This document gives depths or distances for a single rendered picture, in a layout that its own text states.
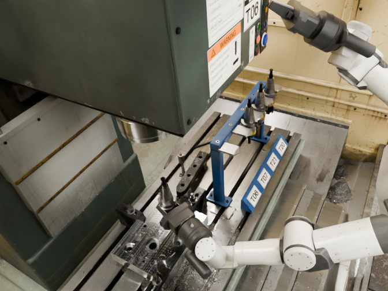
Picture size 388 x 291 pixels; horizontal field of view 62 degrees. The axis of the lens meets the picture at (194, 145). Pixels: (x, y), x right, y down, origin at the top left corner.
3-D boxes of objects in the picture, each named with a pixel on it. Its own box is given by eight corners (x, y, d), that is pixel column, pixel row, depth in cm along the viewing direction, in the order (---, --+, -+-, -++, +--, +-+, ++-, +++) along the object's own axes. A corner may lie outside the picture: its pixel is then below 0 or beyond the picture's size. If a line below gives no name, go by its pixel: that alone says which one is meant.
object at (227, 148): (242, 148, 115) (242, 146, 115) (236, 157, 112) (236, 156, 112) (224, 142, 118) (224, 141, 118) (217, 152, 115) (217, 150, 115)
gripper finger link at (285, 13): (273, -3, 81) (294, 8, 83) (266, 9, 83) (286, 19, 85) (275, -1, 80) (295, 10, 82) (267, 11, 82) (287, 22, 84)
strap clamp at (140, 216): (151, 230, 129) (144, 206, 119) (146, 237, 127) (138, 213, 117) (126, 217, 135) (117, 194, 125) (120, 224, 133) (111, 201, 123)
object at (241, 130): (254, 130, 122) (254, 129, 122) (249, 138, 119) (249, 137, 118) (237, 125, 125) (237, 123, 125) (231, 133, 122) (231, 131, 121)
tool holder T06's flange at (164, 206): (168, 193, 115) (167, 188, 113) (180, 202, 112) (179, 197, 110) (155, 204, 112) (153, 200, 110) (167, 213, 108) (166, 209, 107)
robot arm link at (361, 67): (354, 30, 98) (355, 43, 115) (328, 58, 102) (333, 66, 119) (382, 53, 95) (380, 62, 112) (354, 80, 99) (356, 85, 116)
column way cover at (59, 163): (128, 165, 159) (99, 70, 124) (53, 242, 129) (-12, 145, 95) (120, 161, 161) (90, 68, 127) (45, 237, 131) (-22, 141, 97)
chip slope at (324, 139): (339, 160, 187) (350, 125, 170) (303, 260, 144) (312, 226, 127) (204, 122, 225) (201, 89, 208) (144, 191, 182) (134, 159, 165)
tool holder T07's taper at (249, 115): (247, 115, 127) (247, 101, 122) (257, 119, 124) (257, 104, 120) (241, 121, 124) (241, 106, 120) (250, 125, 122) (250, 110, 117)
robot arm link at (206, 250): (198, 219, 99) (223, 245, 92) (211, 230, 107) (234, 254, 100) (172, 247, 97) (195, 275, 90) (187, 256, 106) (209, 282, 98)
